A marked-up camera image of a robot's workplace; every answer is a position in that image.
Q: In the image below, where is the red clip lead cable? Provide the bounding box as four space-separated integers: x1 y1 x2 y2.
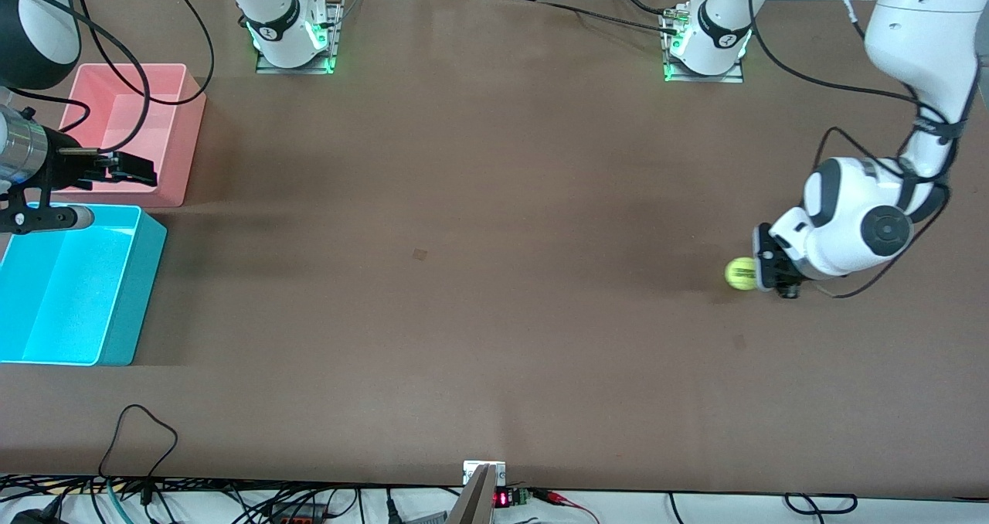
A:
532 487 602 524

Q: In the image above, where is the pink plastic bin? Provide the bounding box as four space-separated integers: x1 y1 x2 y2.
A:
39 63 208 208

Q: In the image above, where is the black base supply cable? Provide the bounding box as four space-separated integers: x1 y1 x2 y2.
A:
494 0 685 36

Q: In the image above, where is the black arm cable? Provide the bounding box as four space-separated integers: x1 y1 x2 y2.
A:
0 0 216 154
748 0 976 301

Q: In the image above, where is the blue plastic bin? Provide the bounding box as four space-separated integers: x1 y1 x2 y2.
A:
0 203 168 367

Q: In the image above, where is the thin black looped cable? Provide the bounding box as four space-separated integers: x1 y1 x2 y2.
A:
97 403 180 505

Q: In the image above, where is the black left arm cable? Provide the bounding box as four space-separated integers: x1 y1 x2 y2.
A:
748 0 976 301

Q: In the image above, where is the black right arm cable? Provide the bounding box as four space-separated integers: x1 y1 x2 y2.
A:
0 0 216 154

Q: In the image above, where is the white mounting plate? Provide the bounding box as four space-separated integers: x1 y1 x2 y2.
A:
463 460 508 486

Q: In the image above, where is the yellow Roland Garros tennis ball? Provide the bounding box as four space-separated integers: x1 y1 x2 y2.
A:
725 257 759 291

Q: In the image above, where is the grey camera mount arm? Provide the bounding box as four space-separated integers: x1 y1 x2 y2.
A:
447 464 498 524

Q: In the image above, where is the black flat looped cable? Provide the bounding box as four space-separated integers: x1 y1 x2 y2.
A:
783 492 859 515

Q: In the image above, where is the teal cable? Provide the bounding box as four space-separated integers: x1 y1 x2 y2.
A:
105 478 128 524

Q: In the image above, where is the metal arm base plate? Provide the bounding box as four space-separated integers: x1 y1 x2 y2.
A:
659 6 747 84
255 0 346 75

